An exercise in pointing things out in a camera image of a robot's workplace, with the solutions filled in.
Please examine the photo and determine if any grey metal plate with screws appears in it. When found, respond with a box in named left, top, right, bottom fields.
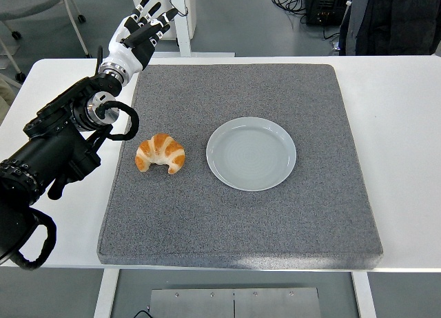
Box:
left=148, top=287, right=322, bottom=318

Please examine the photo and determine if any white table leg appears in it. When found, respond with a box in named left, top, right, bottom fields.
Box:
left=351, top=271, right=378, bottom=318
left=93, top=268, right=121, bottom=318

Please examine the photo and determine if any black electronics box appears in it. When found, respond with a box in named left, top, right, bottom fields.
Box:
left=302, top=0, right=354, bottom=26

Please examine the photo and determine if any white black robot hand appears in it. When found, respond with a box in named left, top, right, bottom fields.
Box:
left=99, top=0, right=179, bottom=74

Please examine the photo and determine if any round grey plate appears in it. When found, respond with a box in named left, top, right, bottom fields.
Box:
left=205, top=116, right=298, bottom=192

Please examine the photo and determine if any grey chair with castor wheels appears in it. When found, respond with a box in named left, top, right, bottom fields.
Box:
left=0, top=0, right=94, bottom=83

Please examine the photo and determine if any golden brown croissant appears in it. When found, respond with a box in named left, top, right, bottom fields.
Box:
left=134, top=132, right=186, bottom=175

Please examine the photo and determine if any grey speckled square mat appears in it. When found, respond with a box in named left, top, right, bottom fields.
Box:
left=96, top=63, right=384, bottom=271

